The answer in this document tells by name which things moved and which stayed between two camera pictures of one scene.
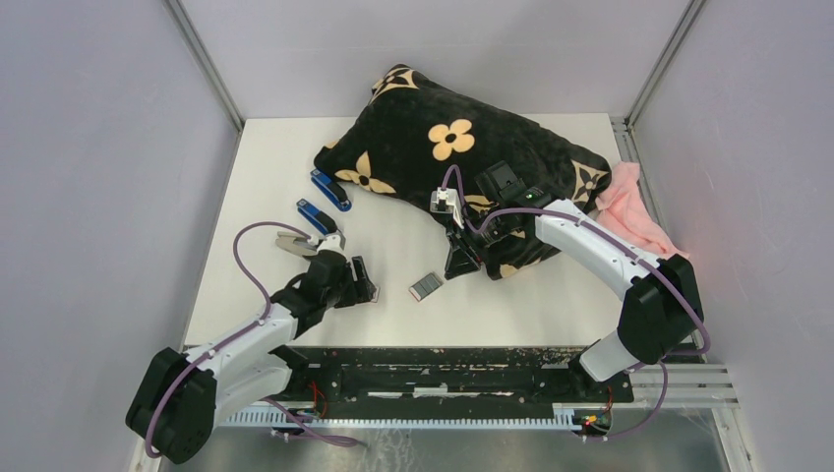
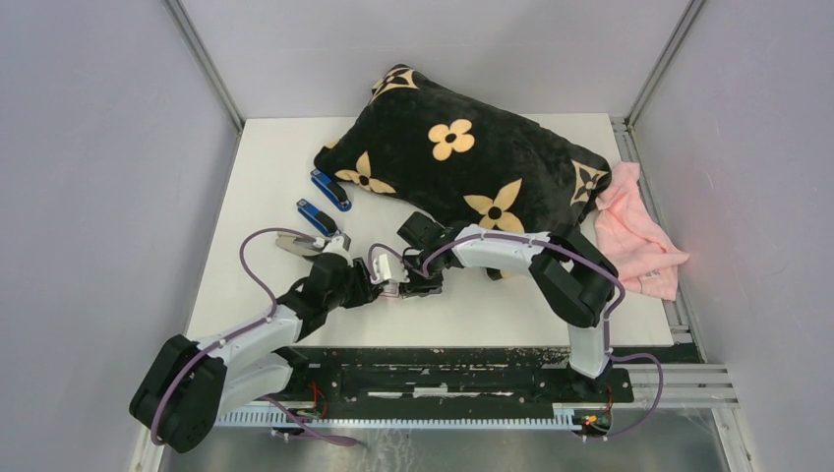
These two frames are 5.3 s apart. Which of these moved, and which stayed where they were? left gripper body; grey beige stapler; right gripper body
Moved: right gripper body
Stayed: grey beige stapler; left gripper body
